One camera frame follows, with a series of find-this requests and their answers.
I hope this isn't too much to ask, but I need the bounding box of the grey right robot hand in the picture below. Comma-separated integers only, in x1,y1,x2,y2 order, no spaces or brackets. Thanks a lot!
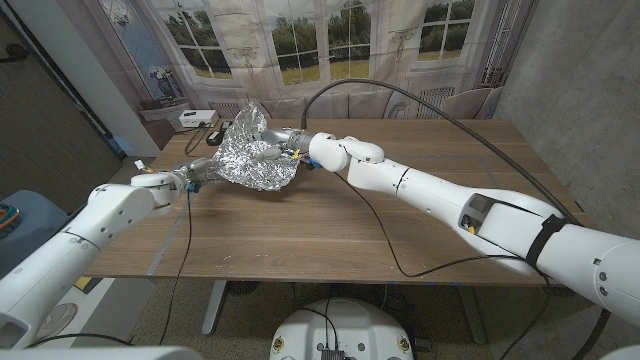
253,128,314,161

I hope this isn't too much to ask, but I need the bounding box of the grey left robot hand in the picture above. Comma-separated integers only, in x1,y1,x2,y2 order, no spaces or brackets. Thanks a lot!
174,157,221,194

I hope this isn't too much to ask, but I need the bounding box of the aluminum foil sheet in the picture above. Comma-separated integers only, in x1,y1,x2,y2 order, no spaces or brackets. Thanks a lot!
209,102,301,192

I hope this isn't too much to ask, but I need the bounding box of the white power box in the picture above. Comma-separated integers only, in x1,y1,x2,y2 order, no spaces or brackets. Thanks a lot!
178,109,220,129

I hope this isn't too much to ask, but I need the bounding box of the printed window backdrop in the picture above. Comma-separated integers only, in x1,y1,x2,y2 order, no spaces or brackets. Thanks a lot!
97,0,539,121

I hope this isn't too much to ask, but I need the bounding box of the grey table leg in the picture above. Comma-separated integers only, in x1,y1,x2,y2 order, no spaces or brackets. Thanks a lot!
457,285,489,345
202,279,229,336

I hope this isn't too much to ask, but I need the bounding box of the blue padded seat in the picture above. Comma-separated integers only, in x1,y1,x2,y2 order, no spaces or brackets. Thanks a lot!
0,189,76,276

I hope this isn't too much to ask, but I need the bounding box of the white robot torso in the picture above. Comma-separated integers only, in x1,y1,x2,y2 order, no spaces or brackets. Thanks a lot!
269,298,415,360

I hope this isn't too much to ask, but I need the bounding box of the orange teal gadget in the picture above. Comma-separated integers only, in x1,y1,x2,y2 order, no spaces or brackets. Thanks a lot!
0,203,22,240

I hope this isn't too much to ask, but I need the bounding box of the grey sneaker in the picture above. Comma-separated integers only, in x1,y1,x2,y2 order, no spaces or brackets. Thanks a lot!
34,302,79,344

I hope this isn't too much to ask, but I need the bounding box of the black power box cable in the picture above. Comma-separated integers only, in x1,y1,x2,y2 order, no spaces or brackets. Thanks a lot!
174,123,212,157

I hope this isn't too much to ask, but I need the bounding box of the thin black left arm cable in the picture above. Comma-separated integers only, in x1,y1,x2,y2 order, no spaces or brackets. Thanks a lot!
158,192,194,346

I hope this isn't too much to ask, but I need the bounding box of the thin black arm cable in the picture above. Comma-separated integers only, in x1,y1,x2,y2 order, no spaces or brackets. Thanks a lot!
333,171,556,360
158,192,194,346

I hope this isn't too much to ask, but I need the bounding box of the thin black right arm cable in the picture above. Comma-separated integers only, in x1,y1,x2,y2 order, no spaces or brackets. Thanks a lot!
333,171,556,360

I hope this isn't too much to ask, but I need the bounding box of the dark mesh wall panel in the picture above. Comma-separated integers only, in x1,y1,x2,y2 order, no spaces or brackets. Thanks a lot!
0,9,124,214

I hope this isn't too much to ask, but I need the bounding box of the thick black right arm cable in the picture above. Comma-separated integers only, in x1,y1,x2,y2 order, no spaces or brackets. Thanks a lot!
299,78,614,360

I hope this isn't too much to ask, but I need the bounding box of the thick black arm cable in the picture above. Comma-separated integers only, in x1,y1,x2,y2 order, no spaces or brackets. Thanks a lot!
24,332,135,350
299,78,614,360

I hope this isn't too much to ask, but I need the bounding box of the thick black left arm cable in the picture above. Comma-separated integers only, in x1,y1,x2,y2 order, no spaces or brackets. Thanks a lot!
24,332,135,350

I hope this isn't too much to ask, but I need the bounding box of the black wall hook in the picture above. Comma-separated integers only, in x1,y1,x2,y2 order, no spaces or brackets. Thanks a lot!
0,43,31,64

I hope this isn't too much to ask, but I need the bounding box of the black arm strap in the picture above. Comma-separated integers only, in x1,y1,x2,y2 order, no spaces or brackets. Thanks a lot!
524,214,569,271

